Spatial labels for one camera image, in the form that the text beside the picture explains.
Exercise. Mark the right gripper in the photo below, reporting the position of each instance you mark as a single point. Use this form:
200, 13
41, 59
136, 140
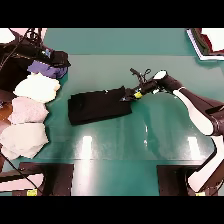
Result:
146, 89

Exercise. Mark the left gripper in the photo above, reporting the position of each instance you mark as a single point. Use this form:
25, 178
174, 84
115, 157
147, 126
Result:
60, 59

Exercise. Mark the black shirt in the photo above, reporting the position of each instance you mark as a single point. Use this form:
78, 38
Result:
98, 106

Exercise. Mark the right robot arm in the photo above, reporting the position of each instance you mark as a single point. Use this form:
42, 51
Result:
200, 113

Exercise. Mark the purple garment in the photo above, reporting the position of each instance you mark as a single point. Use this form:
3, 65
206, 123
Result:
46, 70

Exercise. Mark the cream garment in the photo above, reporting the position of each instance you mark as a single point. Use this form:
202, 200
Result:
36, 87

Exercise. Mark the black garment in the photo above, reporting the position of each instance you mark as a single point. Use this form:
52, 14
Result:
13, 71

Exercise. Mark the pale pink garment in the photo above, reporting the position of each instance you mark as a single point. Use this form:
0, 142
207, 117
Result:
28, 110

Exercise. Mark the white folded garment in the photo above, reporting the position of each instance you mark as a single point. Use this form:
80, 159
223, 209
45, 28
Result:
200, 53

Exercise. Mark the dark green garment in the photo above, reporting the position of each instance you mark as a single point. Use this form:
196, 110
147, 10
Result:
199, 40

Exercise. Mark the red garment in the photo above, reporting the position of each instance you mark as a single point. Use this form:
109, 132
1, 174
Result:
216, 51

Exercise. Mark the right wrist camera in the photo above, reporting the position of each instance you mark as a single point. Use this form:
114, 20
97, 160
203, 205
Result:
140, 76

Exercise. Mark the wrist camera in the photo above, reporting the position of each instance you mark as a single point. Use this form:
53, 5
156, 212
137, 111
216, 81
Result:
140, 76
33, 36

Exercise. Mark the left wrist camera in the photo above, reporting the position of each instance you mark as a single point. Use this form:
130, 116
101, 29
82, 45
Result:
33, 36

